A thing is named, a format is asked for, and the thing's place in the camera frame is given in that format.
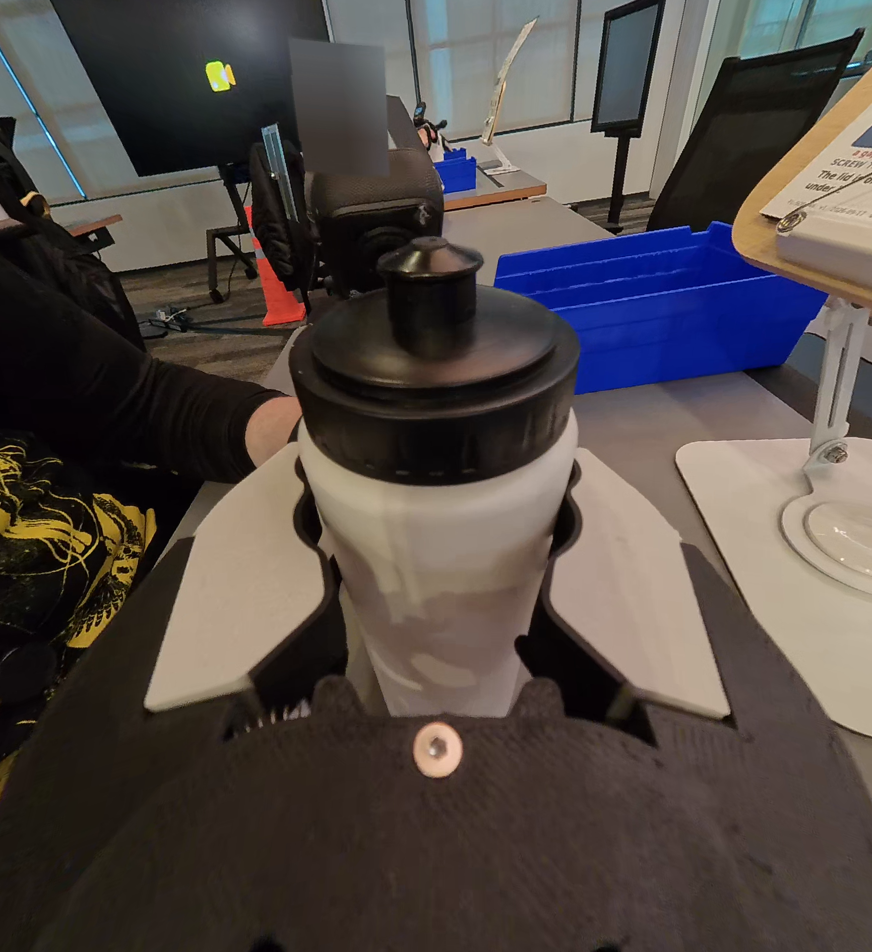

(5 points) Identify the wooden top desk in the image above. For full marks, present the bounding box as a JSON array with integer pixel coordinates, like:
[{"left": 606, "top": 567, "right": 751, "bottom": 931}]
[{"left": 436, "top": 167, "right": 550, "bottom": 211}]

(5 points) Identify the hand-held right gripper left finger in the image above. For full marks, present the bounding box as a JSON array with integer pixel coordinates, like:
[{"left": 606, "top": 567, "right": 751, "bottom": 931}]
[{"left": 143, "top": 447, "right": 351, "bottom": 718}]

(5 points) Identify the black office chair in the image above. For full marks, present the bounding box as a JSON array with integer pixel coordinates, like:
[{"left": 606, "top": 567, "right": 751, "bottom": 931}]
[
  {"left": 204, "top": 125, "right": 321, "bottom": 301},
  {"left": 646, "top": 30, "right": 867, "bottom": 236}
]

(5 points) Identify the wooden display board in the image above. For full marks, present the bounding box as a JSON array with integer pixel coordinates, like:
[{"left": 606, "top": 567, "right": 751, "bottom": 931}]
[{"left": 730, "top": 30, "right": 872, "bottom": 322}]

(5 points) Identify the person's left hand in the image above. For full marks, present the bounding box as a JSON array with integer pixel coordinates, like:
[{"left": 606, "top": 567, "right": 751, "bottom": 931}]
[{"left": 245, "top": 393, "right": 305, "bottom": 468}]

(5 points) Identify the small blue plastic bin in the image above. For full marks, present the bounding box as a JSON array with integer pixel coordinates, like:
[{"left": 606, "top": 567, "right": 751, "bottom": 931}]
[{"left": 435, "top": 148, "right": 480, "bottom": 196}]

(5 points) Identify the black standing monitor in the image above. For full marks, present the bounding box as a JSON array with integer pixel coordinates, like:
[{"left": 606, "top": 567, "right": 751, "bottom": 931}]
[{"left": 590, "top": 0, "right": 669, "bottom": 233}]

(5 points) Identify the printed paper sheet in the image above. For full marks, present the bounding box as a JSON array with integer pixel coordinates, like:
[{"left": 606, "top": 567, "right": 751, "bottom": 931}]
[{"left": 771, "top": 90, "right": 872, "bottom": 301}]

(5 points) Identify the black bottle lid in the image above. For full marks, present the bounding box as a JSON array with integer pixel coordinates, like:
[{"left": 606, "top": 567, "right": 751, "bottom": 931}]
[{"left": 289, "top": 236, "right": 583, "bottom": 486}]

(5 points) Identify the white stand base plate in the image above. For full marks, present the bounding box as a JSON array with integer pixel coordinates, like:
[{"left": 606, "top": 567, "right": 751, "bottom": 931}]
[{"left": 676, "top": 435, "right": 872, "bottom": 742}]

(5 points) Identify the white bottle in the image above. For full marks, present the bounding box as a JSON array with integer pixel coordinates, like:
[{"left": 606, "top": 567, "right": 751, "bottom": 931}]
[{"left": 298, "top": 410, "right": 580, "bottom": 719}]

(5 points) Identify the white stand post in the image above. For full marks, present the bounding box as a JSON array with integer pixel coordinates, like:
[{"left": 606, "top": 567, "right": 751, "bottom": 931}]
[{"left": 804, "top": 294, "right": 872, "bottom": 480}]

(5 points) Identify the orange traffic cone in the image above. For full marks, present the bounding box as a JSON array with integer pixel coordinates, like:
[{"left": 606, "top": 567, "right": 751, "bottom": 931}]
[{"left": 242, "top": 201, "right": 308, "bottom": 330}]

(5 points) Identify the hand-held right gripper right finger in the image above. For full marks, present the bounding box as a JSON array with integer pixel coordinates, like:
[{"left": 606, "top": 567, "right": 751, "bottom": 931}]
[{"left": 517, "top": 447, "right": 735, "bottom": 725}]

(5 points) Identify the black yellow printed shirt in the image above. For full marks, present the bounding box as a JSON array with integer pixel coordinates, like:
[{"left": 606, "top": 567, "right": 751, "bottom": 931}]
[{"left": 0, "top": 429, "right": 159, "bottom": 867}]

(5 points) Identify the black wall screen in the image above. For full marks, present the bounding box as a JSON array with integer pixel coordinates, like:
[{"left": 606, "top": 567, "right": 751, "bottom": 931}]
[{"left": 48, "top": 0, "right": 334, "bottom": 181}]

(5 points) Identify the person's left forearm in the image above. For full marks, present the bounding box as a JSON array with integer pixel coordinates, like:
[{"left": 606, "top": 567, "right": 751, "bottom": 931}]
[{"left": 0, "top": 221, "right": 297, "bottom": 486}]

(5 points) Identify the clear round stand foot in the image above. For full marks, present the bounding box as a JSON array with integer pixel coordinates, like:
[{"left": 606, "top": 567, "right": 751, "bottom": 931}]
[{"left": 780, "top": 494, "right": 872, "bottom": 605}]

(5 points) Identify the floor cable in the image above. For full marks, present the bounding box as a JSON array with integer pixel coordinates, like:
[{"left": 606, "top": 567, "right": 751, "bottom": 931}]
[{"left": 136, "top": 304, "right": 261, "bottom": 343}]

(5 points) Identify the white standing panel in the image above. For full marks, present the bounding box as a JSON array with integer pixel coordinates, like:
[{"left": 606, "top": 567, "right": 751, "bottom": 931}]
[{"left": 480, "top": 17, "right": 540, "bottom": 148}]

